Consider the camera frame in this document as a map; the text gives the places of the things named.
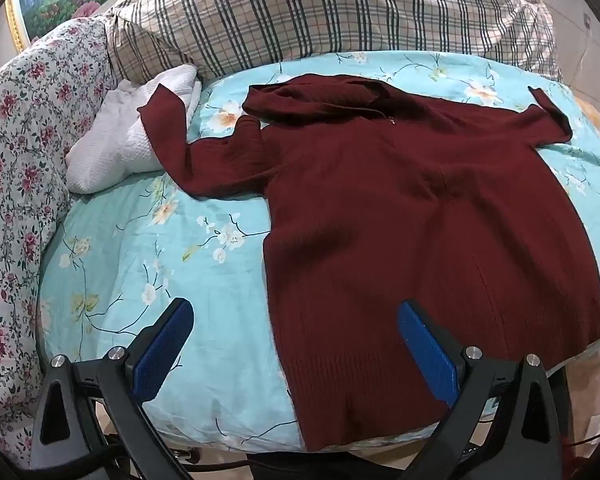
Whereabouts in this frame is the light blue floral bedsheet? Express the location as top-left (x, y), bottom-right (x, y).
top-left (37, 50), bottom-right (600, 453)

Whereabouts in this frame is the white pink floral quilt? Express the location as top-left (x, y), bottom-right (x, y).
top-left (0, 17), bottom-right (117, 466)

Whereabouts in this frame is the plaid beige pillow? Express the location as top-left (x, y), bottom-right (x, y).
top-left (105, 0), bottom-right (563, 86)

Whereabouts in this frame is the white wall cable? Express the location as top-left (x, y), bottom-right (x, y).
top-left (576, 14), bottom-right (594, 86)

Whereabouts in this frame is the framed landscape painting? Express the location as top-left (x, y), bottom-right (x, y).
top-left (5, 0), bottom-right (206, 53)

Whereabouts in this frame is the dark red knit sweater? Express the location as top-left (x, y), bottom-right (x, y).
top-left (137, 73), bottom-right (600, 453)

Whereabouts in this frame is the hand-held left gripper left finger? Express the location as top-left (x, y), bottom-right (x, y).
top-left (27, 297), bottom-right (196, 480)

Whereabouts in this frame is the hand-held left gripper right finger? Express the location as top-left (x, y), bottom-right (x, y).
top-left (396, 300), bottom-right (574, 480)

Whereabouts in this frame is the white textured cloth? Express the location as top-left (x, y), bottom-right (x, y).
top-left (65, 64), bottom-right (203, 193)

